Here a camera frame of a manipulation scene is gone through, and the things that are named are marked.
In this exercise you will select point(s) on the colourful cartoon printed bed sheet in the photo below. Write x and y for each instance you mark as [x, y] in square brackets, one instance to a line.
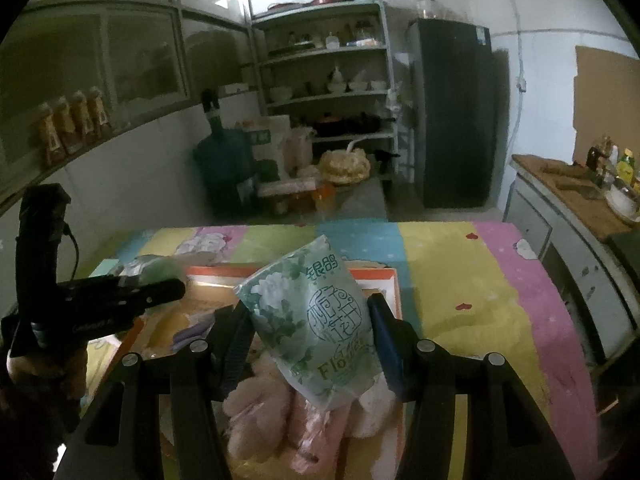
[450, 285]

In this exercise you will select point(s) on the purple plush toy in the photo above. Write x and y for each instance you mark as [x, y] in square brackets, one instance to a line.
[192, 333]

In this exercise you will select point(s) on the dark grey fridge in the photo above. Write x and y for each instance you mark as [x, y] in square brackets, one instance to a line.
[450, 110]

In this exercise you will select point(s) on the glass sliding window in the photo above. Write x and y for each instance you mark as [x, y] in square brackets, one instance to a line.
[140, 60]

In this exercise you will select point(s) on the cluster of condiment bottles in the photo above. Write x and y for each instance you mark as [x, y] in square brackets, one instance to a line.
[612, 160]

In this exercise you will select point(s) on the orange white carton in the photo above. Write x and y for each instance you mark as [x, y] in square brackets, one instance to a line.
[295, 197]

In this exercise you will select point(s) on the black water jug pump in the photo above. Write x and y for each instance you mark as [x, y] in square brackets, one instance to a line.
[211, 110]

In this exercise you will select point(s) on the row of white ceramic dishes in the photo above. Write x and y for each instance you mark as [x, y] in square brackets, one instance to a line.
[330, 87]

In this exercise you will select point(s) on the white metal shelf rack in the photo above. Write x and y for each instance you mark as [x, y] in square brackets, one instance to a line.
[325, 55]

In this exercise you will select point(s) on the white plush toy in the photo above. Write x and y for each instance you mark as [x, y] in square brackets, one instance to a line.
[375, 410]

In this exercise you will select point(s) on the white sack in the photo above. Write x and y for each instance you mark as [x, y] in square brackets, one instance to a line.
[270, 150]

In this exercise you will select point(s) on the black wok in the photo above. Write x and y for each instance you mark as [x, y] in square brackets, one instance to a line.
[345, 125]

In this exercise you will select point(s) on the shallow cardboard box orange rim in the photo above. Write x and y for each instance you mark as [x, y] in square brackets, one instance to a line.
[382, 287]

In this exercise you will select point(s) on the mint green soft pouch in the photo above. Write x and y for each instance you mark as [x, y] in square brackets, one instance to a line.
[157, 267]

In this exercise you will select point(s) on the white bowl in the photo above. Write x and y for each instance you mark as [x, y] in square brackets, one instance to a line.
[624, 202]

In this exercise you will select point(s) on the blue water jug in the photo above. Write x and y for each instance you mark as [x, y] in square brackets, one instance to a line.
[225, 175]

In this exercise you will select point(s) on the flat dark pan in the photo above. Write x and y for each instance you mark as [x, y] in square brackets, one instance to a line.
[285, 7]

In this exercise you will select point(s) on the pale yellow lumpy pile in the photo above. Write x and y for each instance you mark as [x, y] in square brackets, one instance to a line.
[345, 166]

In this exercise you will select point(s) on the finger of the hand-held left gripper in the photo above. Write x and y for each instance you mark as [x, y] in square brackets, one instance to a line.
[155, 292]

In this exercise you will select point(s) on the cardboard sheet on wall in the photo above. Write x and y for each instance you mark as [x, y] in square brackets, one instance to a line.
[610, 100]

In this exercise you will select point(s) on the person's left hand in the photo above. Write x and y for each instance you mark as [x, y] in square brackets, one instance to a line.
[50, 372]

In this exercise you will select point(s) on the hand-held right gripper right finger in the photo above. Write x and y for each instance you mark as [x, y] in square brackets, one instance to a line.
[387, 345]

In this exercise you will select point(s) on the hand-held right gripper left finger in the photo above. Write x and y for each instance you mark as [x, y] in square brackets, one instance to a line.
[235, 355]

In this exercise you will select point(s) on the wooden top kitchen counter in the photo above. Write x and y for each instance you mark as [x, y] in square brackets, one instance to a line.
[575, 210]

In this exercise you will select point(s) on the beige pink plush bunny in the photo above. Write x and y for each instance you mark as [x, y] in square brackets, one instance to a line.
[255, 400]

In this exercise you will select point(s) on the glass jar with red lid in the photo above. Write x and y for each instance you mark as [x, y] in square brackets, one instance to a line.
[426, 5]

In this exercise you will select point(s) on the green floral tissue pack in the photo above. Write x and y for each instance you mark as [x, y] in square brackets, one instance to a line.
[310, 320]

